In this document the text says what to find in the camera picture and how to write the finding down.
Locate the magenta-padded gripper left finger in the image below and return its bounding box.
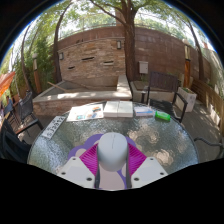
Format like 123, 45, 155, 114
56, 142, 101, 190

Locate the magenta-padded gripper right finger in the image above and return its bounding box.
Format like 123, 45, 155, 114
125, 142, 169, 190

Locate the white computer mouse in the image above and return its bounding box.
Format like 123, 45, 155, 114
96, 132, 130, 173

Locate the purple paw-shaped mouse pad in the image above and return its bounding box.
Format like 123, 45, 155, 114
67, 133, 148, 191

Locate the white number plate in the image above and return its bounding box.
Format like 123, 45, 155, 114
40, 115, 68, 140

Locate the small green box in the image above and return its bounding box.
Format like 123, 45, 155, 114
154, 110, 172, 122

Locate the small white box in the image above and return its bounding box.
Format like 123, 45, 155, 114
133, 105, 156, 118

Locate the open white book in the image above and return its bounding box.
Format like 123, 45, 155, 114
103, 100, 134, 119

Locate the black metal armchair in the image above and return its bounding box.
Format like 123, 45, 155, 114
0, 118, 33, 164

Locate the raised stone basin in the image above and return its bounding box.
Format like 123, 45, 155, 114
32, 74, 133, 116

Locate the black mesh-back chair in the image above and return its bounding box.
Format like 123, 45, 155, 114
16, 91, 45, 131

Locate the white planter box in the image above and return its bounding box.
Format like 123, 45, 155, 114
177, 87, 198, 113

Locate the dark slatted garden chair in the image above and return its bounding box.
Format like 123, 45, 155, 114
141, 70, 189, 124

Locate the orange canopy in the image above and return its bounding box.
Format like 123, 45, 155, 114
0, 70, 17, 98

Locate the thin curved tree trunk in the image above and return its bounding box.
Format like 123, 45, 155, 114
53, 1, 73, 84

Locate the large tree trunk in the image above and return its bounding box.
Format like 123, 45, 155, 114
88, 0, 141, 83

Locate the wooden lamp post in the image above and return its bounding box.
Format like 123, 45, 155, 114
31, 53, 43, 95
183, 39, 193, 89

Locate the grey wall utility box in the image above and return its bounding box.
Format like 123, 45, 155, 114
138, 60, 150, 75

